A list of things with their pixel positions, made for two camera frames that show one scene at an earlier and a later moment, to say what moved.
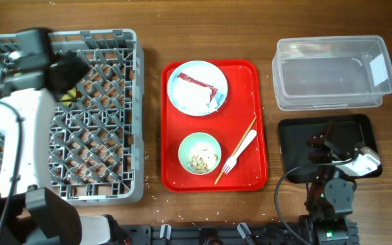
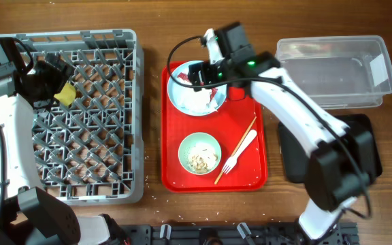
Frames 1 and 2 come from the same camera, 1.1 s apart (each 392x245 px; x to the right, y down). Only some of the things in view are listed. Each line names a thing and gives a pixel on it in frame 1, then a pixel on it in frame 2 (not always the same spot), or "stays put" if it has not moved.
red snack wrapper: x=214 y=90 stays put
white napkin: x=190 y=96 stays put
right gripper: x=329 y=154 to x=205 y=68
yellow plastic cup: x=71 y=94 stays put
